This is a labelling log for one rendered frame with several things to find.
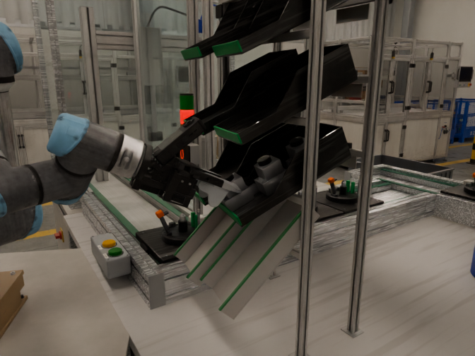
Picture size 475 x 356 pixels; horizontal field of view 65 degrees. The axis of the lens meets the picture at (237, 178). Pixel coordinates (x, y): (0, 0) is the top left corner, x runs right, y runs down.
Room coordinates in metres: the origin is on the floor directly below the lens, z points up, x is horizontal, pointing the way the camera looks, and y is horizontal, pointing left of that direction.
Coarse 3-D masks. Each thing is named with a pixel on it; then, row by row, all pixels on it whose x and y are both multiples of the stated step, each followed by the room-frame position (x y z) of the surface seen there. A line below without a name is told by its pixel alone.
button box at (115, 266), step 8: (96, 240) 1.12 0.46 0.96; (104, 240) 1.12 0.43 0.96; (96, 248) 1.09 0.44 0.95; (104, 248) 1.07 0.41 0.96; (96, 256) 1.10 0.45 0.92; (104, 256) 1.01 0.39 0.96; (112, 256) 1.01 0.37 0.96; (120, 256) 1.01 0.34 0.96; (128, 256) 1.01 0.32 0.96; (104, 264) 1.01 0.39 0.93; (112, 264) 0.99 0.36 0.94; (120, 264) 1.00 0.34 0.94; (128, 264) 1.01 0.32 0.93; (104, 272) 1.02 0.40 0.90; (112, 272) 0.99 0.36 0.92; (120, 272) 1.00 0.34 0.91; (128, 272) 1.01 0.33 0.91
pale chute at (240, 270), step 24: (264, 216) 0.84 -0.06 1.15; (288, 216) 0.81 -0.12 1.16; (240, 240) 0.81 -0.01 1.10; (264, 240) 0.80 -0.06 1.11; (288, 240) 0.72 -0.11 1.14; (216, 264) 0.79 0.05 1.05; (240, 264) 0.79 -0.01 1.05; (264, 264) 0.70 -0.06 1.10; (216, 288) 0.78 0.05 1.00; (240, 288) 0.68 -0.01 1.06
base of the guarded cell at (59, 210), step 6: (54, 204) 2.06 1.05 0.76; (60, 204) 1.84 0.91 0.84; (54, 210) 2.10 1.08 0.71; (60, 210) 1.87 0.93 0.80; (66, 210) 1.68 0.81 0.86; (72, 210) 1.68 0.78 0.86; (78, 210) 1.68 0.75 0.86; (54, 216) 2.13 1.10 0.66; (60, 216) 1.89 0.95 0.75; (60, 222) 1.93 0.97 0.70; (60, 228) 1.91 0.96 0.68; (66, 228) 1.73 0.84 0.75; (54, 234) 1.89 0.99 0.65; (60, 234) 1.88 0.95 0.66; (66, 234) 1.75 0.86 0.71; (60, 240) 2.02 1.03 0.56; (66, 240) 1.78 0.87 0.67; (60, 246) 2.05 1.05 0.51; (66, 246) 1.81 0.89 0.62
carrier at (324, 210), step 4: (316, 188) 1.37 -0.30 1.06; (300, 192) 1.39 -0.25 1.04; (316, 192) 1.37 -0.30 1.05; (316, 196) 1.37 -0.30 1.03; (316, 200) 1.37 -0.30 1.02; (316, 204) 1.40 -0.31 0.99; (320, 204) 1.46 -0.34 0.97; (316, 208) 1.36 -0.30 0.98; (320, 208) 1.40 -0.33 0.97; (324, 208) 1.40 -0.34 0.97; (328, 208) 1.40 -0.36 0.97; (332, 208) 1.40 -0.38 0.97; (320, 212) 1.36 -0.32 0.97; (324, 212) 1.36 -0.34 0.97; (328, 212) 1.36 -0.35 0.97; (332, 212) 1.36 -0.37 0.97; (336, 212) 1.36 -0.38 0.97; (340, 212) 1.36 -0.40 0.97; (320, 216) 1.32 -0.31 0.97; (324, 216) 1.32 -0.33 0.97; (328, 216) 1.32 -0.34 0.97; (332, 216) 1.33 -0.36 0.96; (316, 220) 1.29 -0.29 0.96; (320, 220) 1.30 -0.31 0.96
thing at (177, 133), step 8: (192, 120) 0.72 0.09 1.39; (200, 120) 0.72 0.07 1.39; (184, 128) 0.72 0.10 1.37; (192, 128) 0.71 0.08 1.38; (200, 128) 0.72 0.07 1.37; (168, 136) 0.74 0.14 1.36; (176, 136) 0.71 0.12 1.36; (184, 136) 0.70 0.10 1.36; (192, 136) 0.71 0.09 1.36; (160, 144) 0.72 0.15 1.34; (168, 144) 0.70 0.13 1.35; (176, 144) 0.70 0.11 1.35; (184, 144) 0.71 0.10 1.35; (160, 152) 0.69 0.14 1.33; (168, 152) 0.69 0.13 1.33; (176, 152) 0.70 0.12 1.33; (160, 160) 0.69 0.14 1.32; (168, 160) 0.70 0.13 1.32
